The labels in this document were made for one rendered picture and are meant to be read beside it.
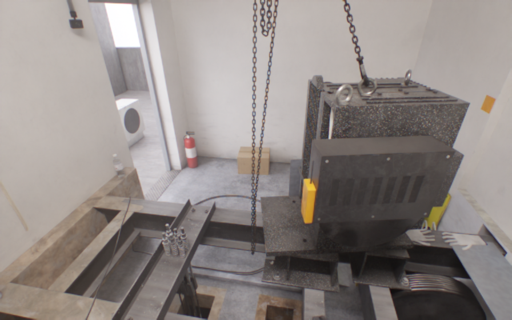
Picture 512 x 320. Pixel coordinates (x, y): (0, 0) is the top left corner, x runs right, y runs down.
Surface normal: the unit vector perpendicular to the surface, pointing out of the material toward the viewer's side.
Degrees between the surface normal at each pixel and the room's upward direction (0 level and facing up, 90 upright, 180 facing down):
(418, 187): 90
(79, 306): 0
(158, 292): 0
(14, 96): 90
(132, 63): 90
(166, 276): 0
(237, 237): 90
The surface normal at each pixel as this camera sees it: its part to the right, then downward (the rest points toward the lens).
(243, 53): -0.18, 0.48
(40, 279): 0.98, 0.07
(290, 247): -0.01, -0.87
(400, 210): 0.05, 0.49
